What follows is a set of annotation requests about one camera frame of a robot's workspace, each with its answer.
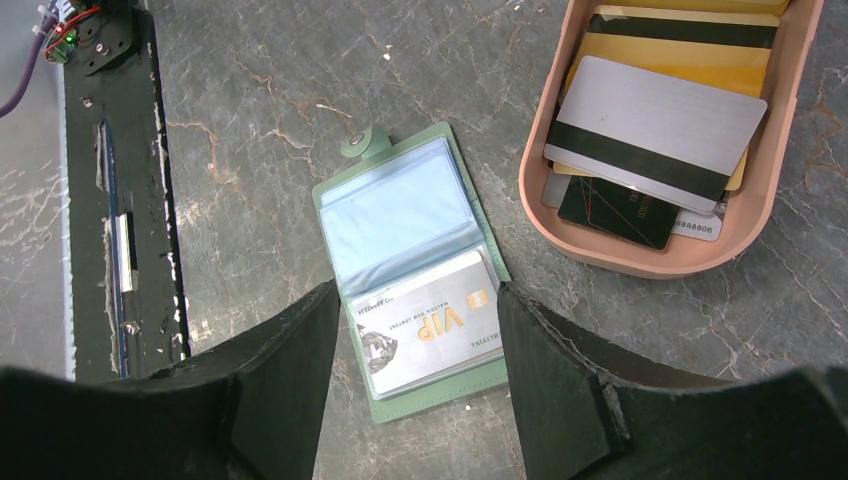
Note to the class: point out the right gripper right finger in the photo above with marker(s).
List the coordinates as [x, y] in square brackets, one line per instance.
[586, 408]

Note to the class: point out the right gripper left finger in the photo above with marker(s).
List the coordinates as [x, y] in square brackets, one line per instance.
[250, 408]

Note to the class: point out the green card holder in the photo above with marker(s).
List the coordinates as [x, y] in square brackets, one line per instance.
[417, 268]

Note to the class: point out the pink oval tray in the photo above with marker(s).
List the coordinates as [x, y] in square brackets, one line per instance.
[749, 207]

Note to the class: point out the gold card black stripe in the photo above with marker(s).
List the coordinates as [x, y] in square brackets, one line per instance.
[725, 51]

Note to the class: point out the silver VIP card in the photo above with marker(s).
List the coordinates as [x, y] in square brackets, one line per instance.
[429, 325]

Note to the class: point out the black card in tray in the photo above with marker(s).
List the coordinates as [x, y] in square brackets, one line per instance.
[618, 211]

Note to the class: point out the white numbered card in tray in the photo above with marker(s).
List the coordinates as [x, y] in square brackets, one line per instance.
[699, 226]

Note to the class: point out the silver card in tray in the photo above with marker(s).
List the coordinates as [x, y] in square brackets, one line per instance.
[670, 138]

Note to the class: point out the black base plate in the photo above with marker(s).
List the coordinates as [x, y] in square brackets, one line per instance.
[127, 305]

